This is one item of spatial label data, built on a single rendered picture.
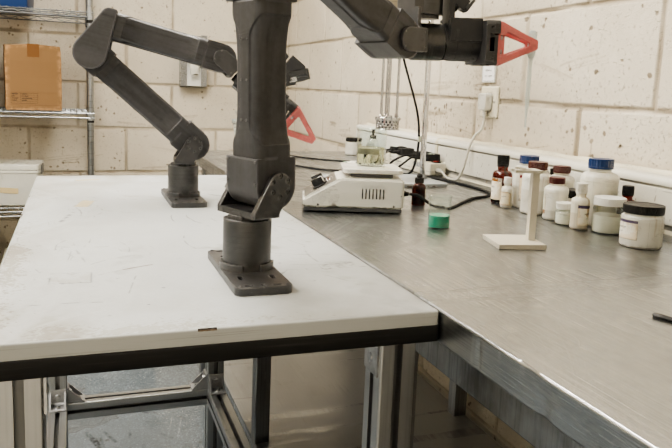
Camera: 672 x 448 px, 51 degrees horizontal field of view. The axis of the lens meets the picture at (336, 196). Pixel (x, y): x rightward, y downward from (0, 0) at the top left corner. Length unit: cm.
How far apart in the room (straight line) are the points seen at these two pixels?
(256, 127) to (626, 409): 52
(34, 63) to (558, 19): 230
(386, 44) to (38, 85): 250
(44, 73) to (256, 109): 254
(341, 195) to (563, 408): 84
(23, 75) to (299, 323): 273
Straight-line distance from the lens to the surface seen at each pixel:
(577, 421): 65
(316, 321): 77
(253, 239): 90
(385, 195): 141
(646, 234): 128
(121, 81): 147
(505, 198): 159
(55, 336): 74
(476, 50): 114
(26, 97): 338
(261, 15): 89
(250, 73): 90
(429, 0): 112
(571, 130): 172
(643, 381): 70
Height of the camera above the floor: 115
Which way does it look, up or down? 9 degrees down
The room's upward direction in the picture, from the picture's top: 2 degrees clockwise
